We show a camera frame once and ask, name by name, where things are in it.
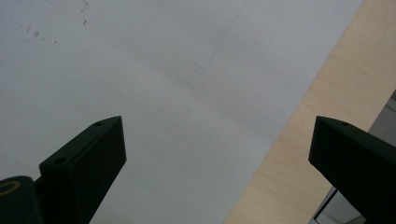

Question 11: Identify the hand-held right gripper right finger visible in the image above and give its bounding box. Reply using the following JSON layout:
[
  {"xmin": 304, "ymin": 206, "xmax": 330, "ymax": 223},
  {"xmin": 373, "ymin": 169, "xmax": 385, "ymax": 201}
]
[{"xmin": 308, "ymin": 115, "xmax": 396, "ymax": 224}]

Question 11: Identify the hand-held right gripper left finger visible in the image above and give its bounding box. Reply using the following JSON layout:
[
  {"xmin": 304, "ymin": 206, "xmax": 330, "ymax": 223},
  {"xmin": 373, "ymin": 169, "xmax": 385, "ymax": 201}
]
[{"xmin": 38, "ymin": 115, "xmax": 128, "ymax": 224}]

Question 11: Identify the white paper sheet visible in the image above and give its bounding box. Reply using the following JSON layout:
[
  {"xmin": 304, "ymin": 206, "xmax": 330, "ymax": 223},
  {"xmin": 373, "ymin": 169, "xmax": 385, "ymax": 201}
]
[{"xmin": 0, "ymin": 0, "xmax": 365, "ymax": 224}]

